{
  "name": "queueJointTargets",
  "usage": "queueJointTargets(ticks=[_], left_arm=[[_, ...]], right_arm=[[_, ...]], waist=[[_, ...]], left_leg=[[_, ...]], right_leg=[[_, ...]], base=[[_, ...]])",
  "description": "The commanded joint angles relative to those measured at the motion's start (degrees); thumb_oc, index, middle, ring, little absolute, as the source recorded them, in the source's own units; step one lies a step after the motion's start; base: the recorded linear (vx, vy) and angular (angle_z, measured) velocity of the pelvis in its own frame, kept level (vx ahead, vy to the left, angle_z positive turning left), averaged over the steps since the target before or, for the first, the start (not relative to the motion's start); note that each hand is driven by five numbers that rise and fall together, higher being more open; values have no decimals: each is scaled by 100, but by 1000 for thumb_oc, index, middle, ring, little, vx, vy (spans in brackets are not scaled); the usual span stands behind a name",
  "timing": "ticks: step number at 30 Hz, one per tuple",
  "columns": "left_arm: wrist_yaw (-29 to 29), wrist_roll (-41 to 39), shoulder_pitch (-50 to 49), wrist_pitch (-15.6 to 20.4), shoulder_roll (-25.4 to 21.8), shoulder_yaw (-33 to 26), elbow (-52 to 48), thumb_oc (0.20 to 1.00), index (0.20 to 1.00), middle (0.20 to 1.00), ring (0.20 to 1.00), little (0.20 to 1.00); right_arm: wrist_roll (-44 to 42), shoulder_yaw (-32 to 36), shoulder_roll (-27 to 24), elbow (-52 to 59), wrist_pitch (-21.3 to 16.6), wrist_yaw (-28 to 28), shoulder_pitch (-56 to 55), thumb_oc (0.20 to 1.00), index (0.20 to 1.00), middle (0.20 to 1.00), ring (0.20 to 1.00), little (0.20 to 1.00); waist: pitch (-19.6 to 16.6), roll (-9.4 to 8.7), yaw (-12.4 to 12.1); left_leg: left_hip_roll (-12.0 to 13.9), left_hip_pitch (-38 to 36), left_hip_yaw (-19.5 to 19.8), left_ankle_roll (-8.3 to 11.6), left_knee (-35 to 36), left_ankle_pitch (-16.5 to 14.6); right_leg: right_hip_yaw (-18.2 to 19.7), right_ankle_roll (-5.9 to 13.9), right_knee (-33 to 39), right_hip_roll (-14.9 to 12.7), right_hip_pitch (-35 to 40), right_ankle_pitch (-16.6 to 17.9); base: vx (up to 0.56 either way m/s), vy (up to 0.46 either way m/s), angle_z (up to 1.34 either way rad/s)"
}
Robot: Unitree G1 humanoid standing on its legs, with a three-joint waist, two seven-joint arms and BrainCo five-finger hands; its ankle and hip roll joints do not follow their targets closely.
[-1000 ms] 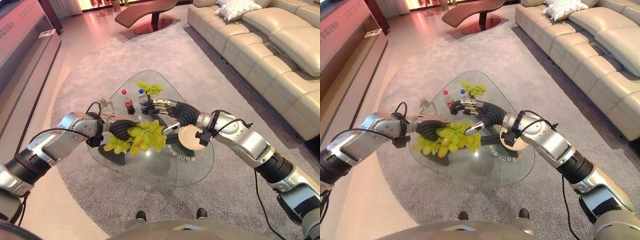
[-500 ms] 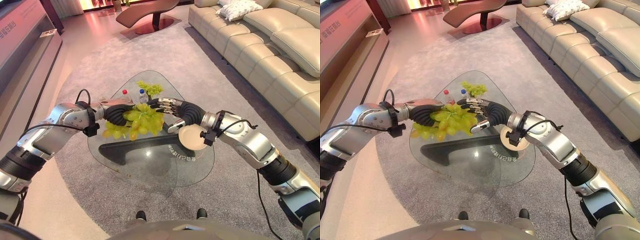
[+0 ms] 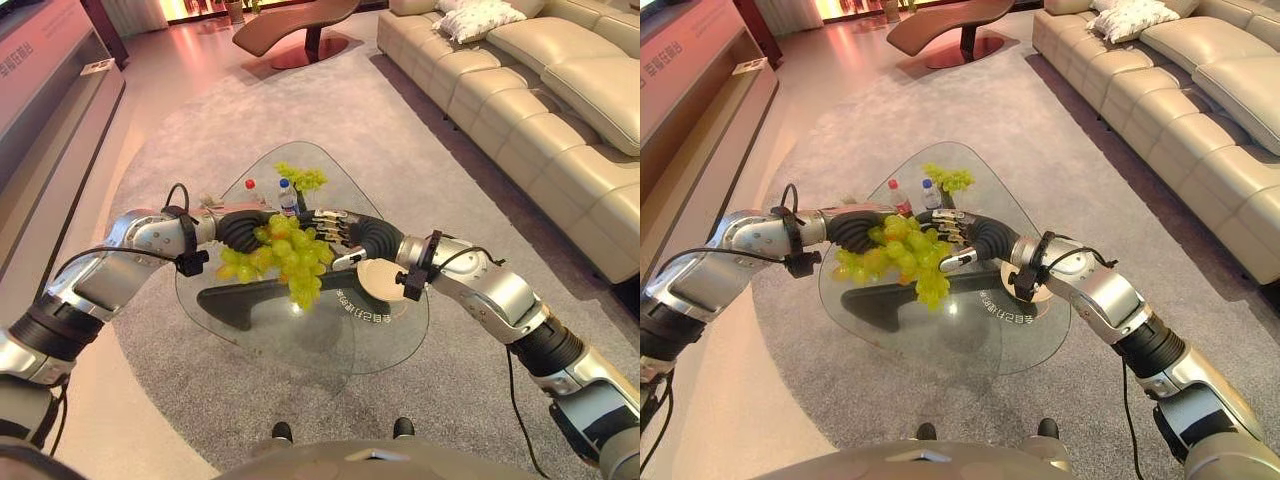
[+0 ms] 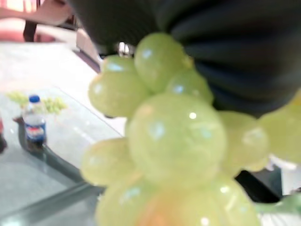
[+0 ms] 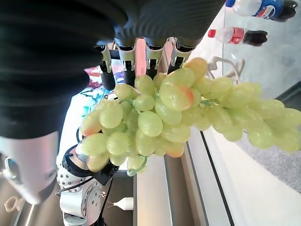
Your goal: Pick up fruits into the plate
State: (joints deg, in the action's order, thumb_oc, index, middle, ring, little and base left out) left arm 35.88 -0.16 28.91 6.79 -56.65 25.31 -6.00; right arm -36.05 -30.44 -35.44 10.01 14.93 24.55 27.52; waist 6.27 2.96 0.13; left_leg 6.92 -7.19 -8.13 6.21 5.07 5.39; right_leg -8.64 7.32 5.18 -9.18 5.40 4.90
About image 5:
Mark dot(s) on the green grape bunch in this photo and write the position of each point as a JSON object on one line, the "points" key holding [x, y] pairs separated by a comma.
{"points": [[174, 101]]}

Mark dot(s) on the blue label cola bottle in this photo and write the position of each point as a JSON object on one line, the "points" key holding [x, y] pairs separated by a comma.
{"points": [[265, 9]]}

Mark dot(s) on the red label cola bottle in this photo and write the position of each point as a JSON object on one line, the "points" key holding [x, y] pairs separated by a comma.
{"points": [[235, 35]]}

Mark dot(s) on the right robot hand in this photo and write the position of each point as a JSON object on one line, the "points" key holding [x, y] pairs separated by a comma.
{"points": [[47, 58]]}

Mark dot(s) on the colourful printed cloth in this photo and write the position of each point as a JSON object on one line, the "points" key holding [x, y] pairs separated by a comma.
{"points": [[94, 94]]}

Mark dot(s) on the dark grey panel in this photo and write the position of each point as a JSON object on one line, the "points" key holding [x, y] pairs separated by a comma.
{"points": [[291, 93]]}

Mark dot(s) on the white cone shaped object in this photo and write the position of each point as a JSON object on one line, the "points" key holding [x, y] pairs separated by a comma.
{"points": [[125, 203]]}

